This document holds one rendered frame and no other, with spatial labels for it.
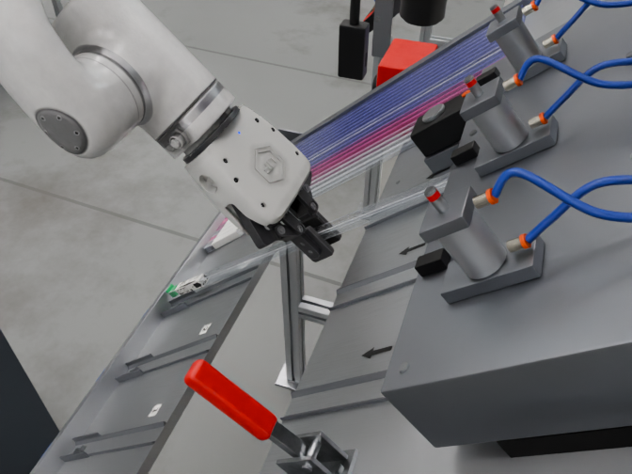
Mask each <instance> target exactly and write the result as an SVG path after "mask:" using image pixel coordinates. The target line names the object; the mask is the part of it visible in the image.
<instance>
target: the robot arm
mask: <svg viewBox="0 0 632 474"><path fill-rule="evenodd" d="M0 84H1V85H2V86H3V88H4V89H5V90H6V91H7V93H8V94H9V95H10V96H11V98H12V99H13V100H14V101H15V102H16V103H17V104H18V105H19V106H20V107H21V108H22V109H23V110H24V112H25V113H26V114H27V115H28V116H29V117H30V118H31V119H32V120H33V121H34V123H35V124H36V125H37V126H38V127H39V128H40V129H41V130H42V131H43V132H44V133H45V134H46V135H47V136H48V137H49V138H50V139H51V140H53V141H54V142H55V143H56V144H57V145H58V146H59V147H60V148H62V149H63V150H65V151H66V152H68V153H70V154H72V155H75V156H77V157H80V158H89V159H91V158H96V157H100V156H102V155H105V154H106V153H107V152H109V151H110V150H112V149H113V148H114V147H116V146H117V145H118V144H119V143H120V142H121V141H122V140H123V139H124V138H125V137H126V136H127V135H128V134H129V133H130V132H131V131H132V130H133V129H134V128H135V127H136V126H139V127H140V128H142V129H143V130H144V131H145V132H146V133H148V134H149V135H150V136H151V137H152V138H153V139H154V140H155V141H156V140H157V141H156V142H157V143H158V144H159V145H160V146H161V147H162V148H164V149H165V150H166V151H167V152H168V153H169V154H170V155H171V156H172V157H173V158H174V159H176V158H177V157H179V156H180V155H181V154H182V153H183V152H184V153H185V156H184V157H183V160H184V162H185V163H186V165H185V169H186V170H187V172H188V173H189V175H190V176H191V177H192V179H193V180H194V181H195V183H196V184H197V186H198V187H199V188H200V189H201V191H202V192H203V193H204V194H205V195H206V197H207V198H208V199H209V200H210V201H211V202H212V203H213V205H214V206H215V207H216V208H217V209H218V210H219V211H220V212H221V213H222V214H223V215H224V216H225V217H226V218H227V219H228V220H229V221H230V222H231V223H232V224H233V225H234V226H236V227H237V228H238V229H239V230H241V231H242V232H243V233H245V234H246V235H249V236H250V237H251V239H252V240H253V242H254V244H255V245H256V247H257V248H258V249H263V248H265V247H266V246H268V245H270V244H271V243H273V242H275V241H284V242H289V241H292V242H293V243H294V244H295V245H296V246H297V247H298V248H299V249H300V250H301V251H302V252H303V253H304V254H306V255H307V256H308V257H309V258H310V259H311V260H312V261H314V262H318V261H321V260H323V259H326V258H328V257H330V256H332V255H333V253H334V248H333V247H332V246H331V245H332V244H334V243H335V242H337V241H339V240H340V238H341V236H342V235H341V234H339V235H336V236H334V237H331V238H328V239H326V240H325V239H324V238H323V237H322V236H321V235H320V234H319V233H318V232H317V231H316V230H315V229H314V228H316V227H319V226H321V225H323V224H325V223H327V222H328V221H327V220H326V219H325V218H324V217H323V216H322V215H321V214H320V213H319V212H318V211H317V210H318V208H319V206H318V203H317V202H316V201H315V200H314V199H313V197H312V194H311V189H310V184H311V177H312V173H311V171H310V162H309V160H308V159H307V158H306V156H305V155H304V154H303V153H302V152H301V151H300V150H299V149H298V148H297V147H296V146H295V145H294V144H293V143H291V142H290V141H289V140H288V139H287V138H286V137H285V136H284V135H283V134H282V133H280V132H279V131H278V130H277V129H276V128H275V127H273V126H272V125H271V124H270V123H269V122H267V121H266V120H265V119H263V118H262V117H261V116H259V115H258V114H256V113H255V112H253V111H252V110H250V109H249V108H247V107H246V106H244V105H241V106H239V107H238V106H237V105H235V106H233V107H232V108H229V106H230V105H231V104H232V102H233V101H234V99H235V97H234V96H233V95H232V94H231V93H230V92H229V91H228V90H227V89H226V88H225V87H224V86H223V85H222V84H221V83H220V82H219V81H218V80H216V78H215V77H214V76H213V75H212V74H211V73H210V72H209V71H208V70H207V69H206V68H205V67H204V66H203V65H202V63H201V62H200V61H199V60H198V59H197V58H196V57H195V56H194V55H193V54H192V53H191V52H190V51H189V50H188V49H187V48H186V47H185V46H184V45H183V44H182V43H181V42H180V41H179V40H178V39H177V38H176V37H175V36H174V35H173V34H172V33H171V32H170V31H169V30H168V29H167V28H166V27H165V26H164V25H163V24H162V22H161V21H160V20H159V19H158V18H157V17H156V16H155V15H154V14H153V13H152V12H151V11H150V10H149V9H148V8H147V7H146V6H145V5H144V4H143V3H142V2H141V1H140V0H71V1H70V2H69V3H68V4H67V5H66V6H65V7H64V8H63V9H62V10H61V11H60V13H59V14H58V15H57V17H56V18H55V20H54V22H53V24H51V23H50V21H49V19H48V17H47V15H46V12H45V10H44V7H43V4H42V2H41V0H0ZM288 210H289V211H290V212H291V213H290V212H289V211H288ZM292 214H293V215H292ZM298 219H300V221H299V220H298ZM280 221H282V222H283V223H284V224H285V225H282V224H281V223H280ZM264 226H267V227H268V228H269V230H268V229H266V228H265V227H264Z"/></svg>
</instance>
